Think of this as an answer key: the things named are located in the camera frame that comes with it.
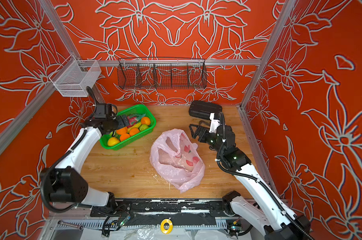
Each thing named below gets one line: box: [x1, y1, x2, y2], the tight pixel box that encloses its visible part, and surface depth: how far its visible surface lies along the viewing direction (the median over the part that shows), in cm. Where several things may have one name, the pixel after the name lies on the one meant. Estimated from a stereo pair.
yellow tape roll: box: [160, 218, 174, 235], surface depth 69 cm
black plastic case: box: [188, 100, 223, 120], surface depth 112 cm
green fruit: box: [139, 124, 149, 132], surface depth 100 cm
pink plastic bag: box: [149, 128, 205, 194], surface depth 79 cm
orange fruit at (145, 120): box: [141, 116, 151, 126], surface depth 105 cm
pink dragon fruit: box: [126, 113, 146, 128], surface depth 105 cm
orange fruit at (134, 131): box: [129, 127, 140, 137], surface depth 100 cm
